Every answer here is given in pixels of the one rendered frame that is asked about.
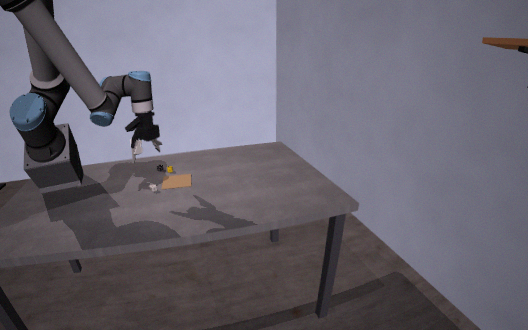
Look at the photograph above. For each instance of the tan square mat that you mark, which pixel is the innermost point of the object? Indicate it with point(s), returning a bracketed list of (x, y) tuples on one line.
[(176, 181)]

